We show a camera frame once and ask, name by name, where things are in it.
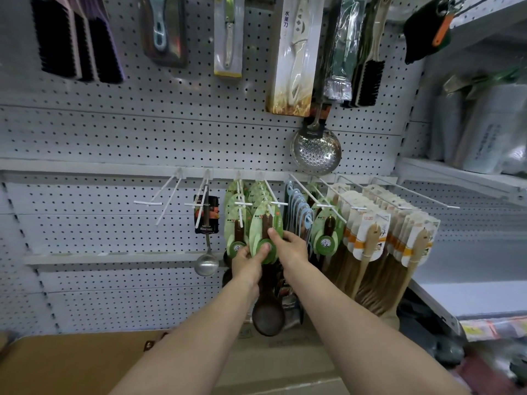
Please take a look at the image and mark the person's left hand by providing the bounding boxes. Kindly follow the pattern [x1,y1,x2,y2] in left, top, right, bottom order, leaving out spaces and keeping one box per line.
[231,242,272,294]

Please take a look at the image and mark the person's right hand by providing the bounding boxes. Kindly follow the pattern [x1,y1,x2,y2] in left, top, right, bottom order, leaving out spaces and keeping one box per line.
[267,228,310,281]

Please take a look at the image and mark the small steel ladle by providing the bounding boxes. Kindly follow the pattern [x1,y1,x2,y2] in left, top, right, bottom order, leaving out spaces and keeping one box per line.
[193,195,221,278]

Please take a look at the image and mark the steel spatulas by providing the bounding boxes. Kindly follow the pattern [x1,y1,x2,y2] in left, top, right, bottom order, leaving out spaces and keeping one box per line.
[278,179,316,330]

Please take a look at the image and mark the dark wooden spoons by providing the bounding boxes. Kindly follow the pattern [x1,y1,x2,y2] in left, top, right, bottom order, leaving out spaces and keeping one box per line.
[222,178,285,292]

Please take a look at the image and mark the wooden spatulas bunch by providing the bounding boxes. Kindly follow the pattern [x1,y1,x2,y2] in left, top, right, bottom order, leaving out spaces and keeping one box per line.
[327,183,392,302]
[362,184,441,330]

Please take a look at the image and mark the person's right forearm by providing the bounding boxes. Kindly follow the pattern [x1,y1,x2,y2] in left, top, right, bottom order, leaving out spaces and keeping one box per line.
[284,263,470,395]

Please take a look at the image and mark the person's left forearm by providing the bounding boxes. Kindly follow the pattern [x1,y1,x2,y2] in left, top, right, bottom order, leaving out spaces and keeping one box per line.
[109,279,261,395]

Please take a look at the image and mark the grey store shelf unit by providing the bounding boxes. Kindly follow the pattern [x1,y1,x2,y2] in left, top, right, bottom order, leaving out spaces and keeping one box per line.
[393,0,527,395]

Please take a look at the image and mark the flat cardboard box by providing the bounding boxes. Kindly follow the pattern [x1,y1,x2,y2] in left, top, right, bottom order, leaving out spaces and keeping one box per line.
[214,318,345,385]

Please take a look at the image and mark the large steel skimmer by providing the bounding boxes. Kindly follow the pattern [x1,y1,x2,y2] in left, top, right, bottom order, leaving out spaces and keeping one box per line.
[290,104,343,177]

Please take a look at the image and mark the assorted packaged goods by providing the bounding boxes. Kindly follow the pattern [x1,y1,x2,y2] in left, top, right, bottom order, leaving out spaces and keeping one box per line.
[398,298,527,395]

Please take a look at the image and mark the white knife in package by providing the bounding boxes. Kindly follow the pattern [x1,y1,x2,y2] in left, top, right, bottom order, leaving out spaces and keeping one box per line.
[265,0,326,118]

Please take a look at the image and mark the slim grey cup pack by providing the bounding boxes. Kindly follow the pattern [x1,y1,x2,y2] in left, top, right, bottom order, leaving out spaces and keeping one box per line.
[428,77,465,162]

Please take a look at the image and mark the clear pack green insert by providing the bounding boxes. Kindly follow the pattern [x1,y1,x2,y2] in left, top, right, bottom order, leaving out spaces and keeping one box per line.
[323,0,366,103]

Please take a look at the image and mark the row of red yellow labels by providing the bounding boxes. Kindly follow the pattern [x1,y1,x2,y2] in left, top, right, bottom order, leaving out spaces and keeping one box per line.
[459,316,527,342]

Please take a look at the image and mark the pale boxed pack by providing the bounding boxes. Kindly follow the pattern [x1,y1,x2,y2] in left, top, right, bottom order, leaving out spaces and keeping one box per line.
[213,0,246,78]

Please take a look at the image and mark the dark hanging pack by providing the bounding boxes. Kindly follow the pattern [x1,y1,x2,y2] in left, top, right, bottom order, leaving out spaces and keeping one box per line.
[138,0,190,70]

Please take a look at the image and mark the black orange tool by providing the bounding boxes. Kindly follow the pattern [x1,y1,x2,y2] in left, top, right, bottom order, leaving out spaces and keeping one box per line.
[403,0,457,65]

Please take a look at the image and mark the black flat brush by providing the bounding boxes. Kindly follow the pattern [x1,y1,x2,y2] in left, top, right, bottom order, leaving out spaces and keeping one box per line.
[82,0,126,85]
[72,0,99,83]
[30,0,82,80]

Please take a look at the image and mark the black brush white handle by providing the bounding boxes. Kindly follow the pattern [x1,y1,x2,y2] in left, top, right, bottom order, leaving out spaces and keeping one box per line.
[344,0,393,108]

